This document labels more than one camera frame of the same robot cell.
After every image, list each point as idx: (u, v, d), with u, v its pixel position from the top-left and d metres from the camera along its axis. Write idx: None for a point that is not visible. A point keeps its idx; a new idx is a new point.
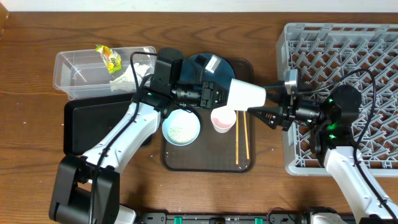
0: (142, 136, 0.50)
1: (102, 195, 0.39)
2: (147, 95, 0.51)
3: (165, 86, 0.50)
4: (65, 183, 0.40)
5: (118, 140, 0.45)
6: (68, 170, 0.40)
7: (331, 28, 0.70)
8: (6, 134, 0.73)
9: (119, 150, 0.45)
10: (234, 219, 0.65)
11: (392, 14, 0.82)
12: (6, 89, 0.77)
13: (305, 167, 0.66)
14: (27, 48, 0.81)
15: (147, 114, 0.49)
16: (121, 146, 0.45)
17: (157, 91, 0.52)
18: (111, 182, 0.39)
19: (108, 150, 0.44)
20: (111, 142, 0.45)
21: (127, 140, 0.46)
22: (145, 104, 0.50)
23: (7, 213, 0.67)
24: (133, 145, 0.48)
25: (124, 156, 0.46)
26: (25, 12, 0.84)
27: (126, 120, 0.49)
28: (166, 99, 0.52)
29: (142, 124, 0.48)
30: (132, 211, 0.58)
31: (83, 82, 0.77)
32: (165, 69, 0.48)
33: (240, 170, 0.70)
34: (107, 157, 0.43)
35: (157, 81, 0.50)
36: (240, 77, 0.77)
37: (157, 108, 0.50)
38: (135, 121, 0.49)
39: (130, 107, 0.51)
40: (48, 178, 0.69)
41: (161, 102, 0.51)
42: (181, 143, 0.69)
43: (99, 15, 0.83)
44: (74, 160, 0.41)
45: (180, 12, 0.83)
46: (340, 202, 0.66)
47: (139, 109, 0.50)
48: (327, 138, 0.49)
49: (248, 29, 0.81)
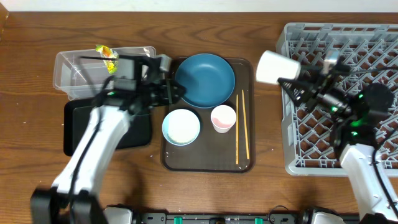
0: (114, 142, 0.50)
1: (84, 219, 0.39)
2: (109, 96, 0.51)
3: (129, 82, 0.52)
4: (43, 218, 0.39)
5: (85, 158, 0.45)
6: (41, 203, 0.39)
7: (331, 28, 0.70)
8: (6, 134, 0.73)
9: (90, 169, 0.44)
10: (235, 219, 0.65)
11: (392, 14, 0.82)
12: (6, 89, 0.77)
13: (305, 167, 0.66)
14: (27, 48, 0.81)
15: (111, 117, 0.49)
16: (92, 163, 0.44)
17: (119, 91, 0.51)
18: (88, 205, 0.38)
19: (78, 173, 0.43)
20: (79, 163, 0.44)
21: (96, 150, 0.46)
22: (108, 106, 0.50)
23: (7, 213, 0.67)
24: (105, 155, 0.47)
25: (98, 170, 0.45)
26: (25, 12, 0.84)
27: (91, 133, 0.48)
28: (130, 94, 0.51)
29: (109, 130, 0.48)
30: (128, 211, 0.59)
31: (83, 82, 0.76)
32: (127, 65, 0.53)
33: (240, 170, 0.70)
34: (79, 179, 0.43)
35: (120, 80, 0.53)
36: (240, 78, 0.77)
37: (120, 108, 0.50)
38: (100, 129, 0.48)
39: (91, 117, 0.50)
40: (48, 178, 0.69)
41: (124, 99, 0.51)
42: (181, 143, 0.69)
43: (99, 15, 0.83)
44: (45, 193, 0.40)
45: (180, 12, 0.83)
46: (340, 202, 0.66)
47: (102, 115, 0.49)
48: (349, 134, 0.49)
49: (248, 29, 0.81)
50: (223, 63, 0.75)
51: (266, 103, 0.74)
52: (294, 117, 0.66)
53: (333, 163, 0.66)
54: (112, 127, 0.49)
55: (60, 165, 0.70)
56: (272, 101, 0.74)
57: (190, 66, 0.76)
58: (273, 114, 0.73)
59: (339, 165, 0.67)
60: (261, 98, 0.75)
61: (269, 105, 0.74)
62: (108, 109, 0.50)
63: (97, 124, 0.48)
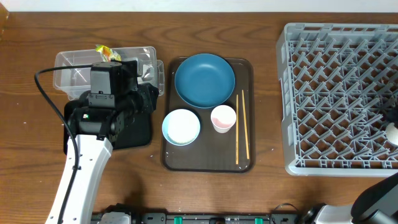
0: (97, 176, 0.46)
1: None
2: (84, 118, 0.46)
3: (107, 98, 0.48)
4: None
5: (68, 205, 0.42)
6: None
7: (331, 28, 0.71)
8: (5, 134, 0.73)
9: (75, 218, 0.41)
10: (235, 219, 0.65)
11: (391, 14, 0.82)
12: (5, 89, 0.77)
13: (305, 167, 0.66)
14: (28, 48, 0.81)
15: (90, 150, 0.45)
16: (76, 211, 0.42)
17: (95, 112, 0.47)
18: None
19: None
20: (63, 212, 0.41)
21: (78, 194, 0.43)
22: (85, 132, 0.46)
23: (7, 213, 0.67)
24: (89, 197, 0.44)
25: (83, 216, 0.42)
26: (26, 12, 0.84)
27: (69, 172, 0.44)
28: (109, 112, 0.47)
29: (89, 167, 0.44)
30: (126, 214, 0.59)
31: (83, 82, 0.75)
32: (102, 79, 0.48)
33: (240, 170, 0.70)
34: None
35: (96, 96, 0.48)
36: (240, 78, 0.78)
37: (100, 133, 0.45)
38: (79, 167, 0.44)
39: (69, 150, 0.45)
40: (48, 178, 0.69)
41: (102, 121, 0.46)
42: (181, 143, 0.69)
43: (99, 15, 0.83)
44: None
45: (179, 12, 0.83)
46: (339, 201, 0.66)
47: (79, 149, 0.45)
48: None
49: (248, 30, 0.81)
50: (222, 63, 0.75)
51: (266, 103, 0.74)
52: (294, 117, 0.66)
53: (333, 163, 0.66)
54: (92, 162, 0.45)
55: (60, 165, 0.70)
56: (272, 101, 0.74)
57: (185, 71, 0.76)
58: (273, 114, 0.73)
59: (339, 165, 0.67)
60: (261, 98, 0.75)
61: (269, 106, 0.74)
62: (84, 137, 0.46)
63: (76, 161, 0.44)
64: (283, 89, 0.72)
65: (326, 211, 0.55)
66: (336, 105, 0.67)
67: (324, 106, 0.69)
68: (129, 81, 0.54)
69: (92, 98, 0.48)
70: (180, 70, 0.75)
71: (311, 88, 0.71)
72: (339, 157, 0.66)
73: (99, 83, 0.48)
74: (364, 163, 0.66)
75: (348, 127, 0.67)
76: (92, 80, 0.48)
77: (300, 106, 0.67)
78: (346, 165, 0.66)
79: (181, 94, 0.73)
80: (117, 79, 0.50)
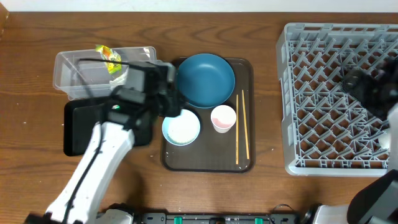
0: (115, 162, 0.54)
1: None
2: (115, 106, 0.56)
3: (137, 94, 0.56)
4: None
5: (83, 183, 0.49)
6: None
7: (331, 28, 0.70)
8: (5, 134, 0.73)
9: (87, 196, 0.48)
10: (235, 219, 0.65)
11: (391, 14, 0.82)
12: (6, 89, 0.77)
13: (305, 167, 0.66)
14: (27, 48, 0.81)
15: (114, 138, 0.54)
16: (89, 191, 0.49)
17: (125, 105, 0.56)
18: None
19: (74, 200, 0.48)
20: (78, 187, 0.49)
21: (95, 176, 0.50)
22: (113, 119, 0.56)
23: (7, 213, 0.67)
24: (104, 180, 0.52)
25: (94, 197, 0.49)
26: (25, 12, 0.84)
27: (91, 153, 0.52)
28: (137, 107, 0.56)
29: (111, 152, 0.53)
30: (129, 216, 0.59)
31: (83, 82, 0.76)
32: (137, 78, 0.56)
33: (240, 170, 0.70)
34: (73, 207, 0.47)
35: (128, 91, 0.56)
36: (240, 78, 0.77)
37: (125, 123, 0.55)
38: (101, 152, 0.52)
39: (94, 134, 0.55)
40: (48, 178, 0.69)
41: (129, 114, 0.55)
42: (181, 143, 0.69)
43: (99, 15, 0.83)
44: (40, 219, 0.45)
45: (179, 12, 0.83)
46: (339, 201, 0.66)
47: (105, 135, 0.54)
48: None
49: (248, 30, 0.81)
50: (222, 63, 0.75)
51: (266, 104, 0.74)
52: (294, 117, 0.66)
53: (332, 163, 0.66)
54: (114, 149, 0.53)
55: (60, 165, 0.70)
56: (272, 101, 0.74)
57: (187, 70, 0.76)
58: (273, 114, 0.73)
59: (339, 165, 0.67)
60: (261, 98, 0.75)
61: (268, 104, 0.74)
62: (112, 125, 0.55)
63: (99, 145, 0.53)
64: (283, 89, 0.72)
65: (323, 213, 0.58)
66: (336, 105, 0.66)
67: (323, 106, 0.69)
68: (161, 83, 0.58)
69: (123, 93, 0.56)
70: (181, 68, 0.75)
71: (311, 88, 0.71)
72: (339, 157, 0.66)
73: (132, 81, 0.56)
74: (364, 163, 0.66)
75: (348, 127, 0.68)
76: (128, 78, 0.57)
77: (300, 106, 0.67)
78: (346, 165, 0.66)
79: (181, 87, 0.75)
80: (150, 80, 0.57)
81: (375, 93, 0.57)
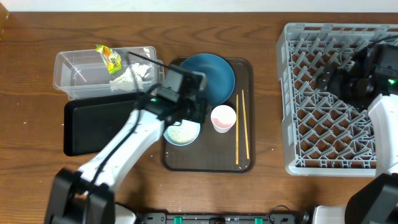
0: (143, 146, 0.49)
1: (95, 216, 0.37)
2: (150, 101, 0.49)
3: (173, 94, 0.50)
4: (60, 200, 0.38)
5: (114, 156, 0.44)
6: (62, 185, 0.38)
7: (331, 28, 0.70)
8: (5, 134, 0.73)
9: (116, 165, 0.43)
10: (234, 219, 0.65)
11: (392, 14, 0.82)
12: (6, 89, 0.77)
13: (305, 167, 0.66)
14: (28, 48, 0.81)
15: (149, 124, 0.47)
16: (118, 163, 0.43)
17: (160, 101, 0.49)
18: (105, 202, 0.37)
19: (104, 166, 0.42)
20: (108, 157, 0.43)
21: (125, 151, 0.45)
22: (147, 112, 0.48)
23: (7, 212, 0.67)
24: (132, 158, 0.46)
25: (122, 168, 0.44)
26: (26, 12, 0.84)
27: (126, 131, 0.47)
28: (171, 106, 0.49)
29: (143, 135, 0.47)
30: (132, 214, 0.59)
31: (83, 82, 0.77)
32: (175, 78, 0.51)
33: (240, 170, 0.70)
34: (102, 172, 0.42)
35: (165, 89, 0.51)
36: (240, 78, 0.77)
37: (160, 116, 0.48)
38: (135, 131, 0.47)
39: (132, 116, 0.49)
40: (48, 178, 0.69)
41: (163, 109, 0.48)
42: (181, 143, 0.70)
43: (99, 15, 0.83)
44: (69, 175, 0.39)
45: (179, 12, 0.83)
46: (339, 201, 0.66)
47: (141, 118, 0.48)
48: (385, 81, 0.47)
49: (248, 30, 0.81)
50: (223, 63, 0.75)
51: (266, 103, 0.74)
52: (294, 117, 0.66)
53: (332, 163, 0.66)
54: (147, 133, 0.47)
55: (60, 166, 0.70)
56: (272, 101, 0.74)
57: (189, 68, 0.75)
58: (273, 114, 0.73)
59: (339, 165, 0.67)
60: (261, 98, 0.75)
61: (268, 104, 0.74)
62: (146, 114, 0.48)
63: (135, 126, 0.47)
64: (283, 89, 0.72)
65: (320, 214, 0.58)
66: (336, 105, 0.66)
67: (324, 106, 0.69)
68: (193, 90, 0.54)
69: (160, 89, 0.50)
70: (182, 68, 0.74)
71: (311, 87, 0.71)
72: (339, 157, 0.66)
73: (171, 79, 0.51)
74: (364, 163, 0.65)
75: (348, 127, 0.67)
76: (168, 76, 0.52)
77: (300, 106, 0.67)
78: (346, 165, 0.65)
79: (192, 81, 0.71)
80: (185, 84, 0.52)
81: (351, 86, 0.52)
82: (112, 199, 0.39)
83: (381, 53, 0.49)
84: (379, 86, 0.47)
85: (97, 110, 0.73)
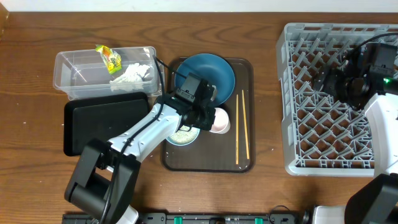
0: (163, 135, 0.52)
1: (120, 184, 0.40)
2: (171, 99, 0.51)
3: (189, 96, 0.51)
4: (87, 167, 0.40)
5: (139, 135, 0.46)
6: (91, 152, 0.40)
7: (331, 28, 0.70)
8: (5, 134, 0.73)
9: (142, 142, 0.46)
10: (234, 219, 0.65)
11: (391, 14, 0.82)
12: (6, 89, 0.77)
13: (305, 167, 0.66)
14: (27, 48, 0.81)
15: (171, 115, 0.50)
16: (143, 142, 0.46)
17: (178, 101, 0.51)
18: (132, 171, 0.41)
19: (132, 140, 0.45)
20: (135, 134, 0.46)
21: (149, 135, 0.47)
22: (168, 107, 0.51)
23: (7, 212, 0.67)
24: (153, 142, 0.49)
25: (145, 149, 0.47)
26: (25, 12, 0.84)
27: (150, 117, 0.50)
28: (187, 107, 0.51)
29: (165, 124, 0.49)
30: (136, 212, 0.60)
31: (83, 82, 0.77)
32: (193, 83, 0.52)
33: (240, 170, 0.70)
34: (130, 146, 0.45)
35: (182, 92, 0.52)
36: (240, 78, 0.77)
37: (179, 112, 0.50)
38: (158, 118, 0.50)
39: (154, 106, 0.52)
40: (48, 178, 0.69)
41: (181, 107, 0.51)
42: (181, 143, 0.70)
43: (99, 15, 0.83)
44: (99, 144, 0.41)
45: (179, 12, 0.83)
46: (339, 201, 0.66)
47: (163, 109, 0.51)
48: (380, 80, 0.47)
49: (248, 30, 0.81)
50: (223, 63, 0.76)
51: (266, 103, 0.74)
52: (294, 117, 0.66)
53: (332, 163, 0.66)
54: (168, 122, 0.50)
55: (60, 166, 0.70)
56: (272, 101, 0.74)
57: (189, 69, 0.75)
58: (273, 114, 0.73)
59: (339, 165, 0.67)
60: (261, 98, 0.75)
61: (268, 104, 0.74)
62: (168, 109, 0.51)
63: (158, 114, 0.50)
64: (283, 89, 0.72)
65: (320, 214, 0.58)
66: (336, 105, 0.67)
67: (323, 106, 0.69)
68: (204, 98, 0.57)
69: (179, 91, 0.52)
70: (181, 68, 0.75)
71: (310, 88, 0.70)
72: (339, 157, 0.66)
73: (188, 84, 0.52)
74: (364, 163, 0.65)
75: (348, 127, 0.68)
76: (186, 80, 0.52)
77: (300, 106, 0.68)
78: (346, 165, 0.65)
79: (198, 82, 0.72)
80: (201, 89, 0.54)
81: (346, 86, 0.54)
82: (136, 172, 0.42)
83: (375, 53, 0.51)
84: (375, 86, 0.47)
85: (98, 110, 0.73)
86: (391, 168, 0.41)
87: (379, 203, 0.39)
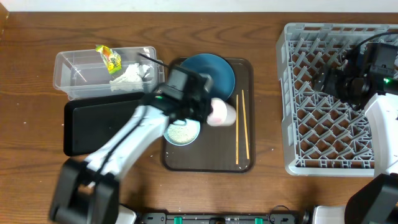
0: (148, 141, 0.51)
1: (101, 203, 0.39)
2: (155, 99, 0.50)
3: (177, 93, 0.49)
4: (66, 188, 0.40)
5: (120, 145, 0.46)
6: (69, 172, 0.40)
7: (331, 28, 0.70)
8: (5, 134, 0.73)
9: (122, 155, 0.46)
10: (234, 219, 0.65)
11: (391, 14, 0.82)
12: (5, 89, 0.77)
13: (305, 167, 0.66)
14: (27, 48, 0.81)
15: (155, 117, 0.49)
16: (124, 154, 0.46)
17: (165, 99, 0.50)
18: (111, 189, 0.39)
19: (112, 155, 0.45)
20: (116, 146, 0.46)
21: (132, 142, 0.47)
22: (153, 107, 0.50)
23: (7, 213, 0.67)
24: (137, 149, 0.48)
25: (127, 160, 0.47)
26: (25, 12, 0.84)
27: (132, 124, 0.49)
28: (176, 106, 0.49)
29: (148, 128, 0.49)
30: (133, 213, 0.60)
31: (83, 82, 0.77)
32: (180, 78, 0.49)
33: (240, 170, 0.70)
34: (111, 161, 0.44)
35: (170, 89, 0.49)
36: (240, 77, 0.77)
37: (165, 112, 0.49)
38: (140, 126, 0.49)
39: (138, 110, 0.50)
40: (48, 178, 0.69)
41: (168, 106, 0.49)
42: (181, 143, 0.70)
43: (99, 15, 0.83)
44: (76, 164, 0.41)
45: (179, 12, 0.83)
46: (339, 201, 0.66)
47: (147, 112, 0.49)
48: (381, 80, 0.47)
49: (248, 30, 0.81)
50: (223, 63, 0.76)
51: (266, 104, 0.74)
52: (294, 117, 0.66)
53: (332, 163, 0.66)
54: (152, 126, 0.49)
55: (60, 166, 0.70)
56: (272, 101, 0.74)
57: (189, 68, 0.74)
58: (273, 114, 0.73)
59: (339, 165, 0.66)
60: (261, 98, 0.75)
61: (268, 104, 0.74)
62: (152, 110, 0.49)
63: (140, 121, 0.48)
64: (283, 89, 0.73)
65: (320, 214, 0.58)
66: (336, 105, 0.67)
67: (323, 106, 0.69)
68: (199, 93, 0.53)
69: (165, 89, 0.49)
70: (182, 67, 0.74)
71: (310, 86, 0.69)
72: (339, 157, 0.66)
73: (176, 79, 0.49)
74: (364, 163, 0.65)
75: (348, 127, 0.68)
76: (173, 74, 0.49)
77: (300, 106, 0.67)
78: (346, 165, 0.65)
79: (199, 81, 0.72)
80: (190, 83, 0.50)
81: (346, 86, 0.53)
82: (117, 188, 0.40)
83: (375, 54, 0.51)
84: (375, 86, 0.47)
85: (97, 110, 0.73)
86: (391, 167, 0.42)
87: (381, 203, 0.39)
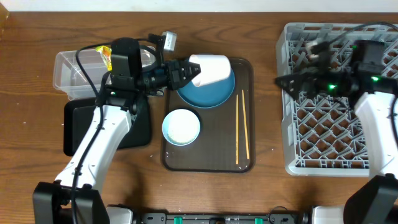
0: (116, 139, 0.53)
1: (84, 214, 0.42)
2: (111, 96, 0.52)
3: (129, 80, 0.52)
4: (45, 211, 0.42)
5: (87, 155, 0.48)
6: (43, 198, 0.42)
7: (331, 28, 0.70)
8: (5, 134, 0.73)
9: (92, 165, 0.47)
10: (235, 219, 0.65)
11: (392, 14, 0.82)
12: (5, 89, 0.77)
13: (305, 167, 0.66)
14: (27, 48, 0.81)
15: (115, 116, 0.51)
16: (94, 160, 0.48)
17: (122, 91, 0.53)
18: (90, 201, 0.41)
19: (81, 169, 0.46)
20: (82, 158, 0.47)
21: (96, 146, 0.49)
22: (110, 106, 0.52)
23: (7, 213, 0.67)
24: (107, 152, 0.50)
25: (99, 165, 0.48)
26: (26, 12, 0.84)
27: (94, 129, 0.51)
28: (135, 93, 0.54)
29: (112, 128, 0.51)
30: (128, 211, 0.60)
31: (83, 82, 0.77)
32: (124, 63, 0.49)
33: (240, 170, 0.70)
34: (81, 175, 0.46)
35: (119, 77, 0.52)
36: (240, 77, 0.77)
37: (123, 107, 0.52)
38: (103, 127, 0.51)
39: (96, 114, 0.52)
40: (47, 178, 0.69)
41: (127, 98, 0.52)
42: (181, 143, 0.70)
43: (99, 15, 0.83)
44: (46, 187, 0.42)
45: (179, 12, 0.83)
46: (339, 201, 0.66)
47: (106, 114, 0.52)
48: (369, 78, 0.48)
49: (248, 30, 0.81)
50: None
51: (266, 104, 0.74)
52: (294, 117, 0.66)
53: (333, 163, 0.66)
54: (115, 126, 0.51)
55: (60, 166, 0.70)
56: (272, 101, 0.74)
57: None
58: (273, 114, 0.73)
59: (339, 165, 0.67)
60: (261, 98, 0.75)
61: (268, 104, 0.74)
62: (111, 107, 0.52)
63: (101, 122, 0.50)
64: None
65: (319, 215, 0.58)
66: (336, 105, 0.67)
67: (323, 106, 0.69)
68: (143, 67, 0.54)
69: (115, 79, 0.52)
70: None
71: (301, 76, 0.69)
72: (339, 157, 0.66)
73: (120, 66, 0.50)
74: (364, 163, 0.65)
75: (348, 127, 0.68)
76: (114, 64, 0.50)
77: (300, 106, 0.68)
78: (346, 165, 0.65)
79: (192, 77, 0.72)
80: (137, 65, 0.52)
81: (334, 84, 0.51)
82: (96, 197, 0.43)
83: (363, 50, 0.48)
84: (365, 86, 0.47)
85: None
86: (385, 167, 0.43)
87: (380, 203, 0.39)
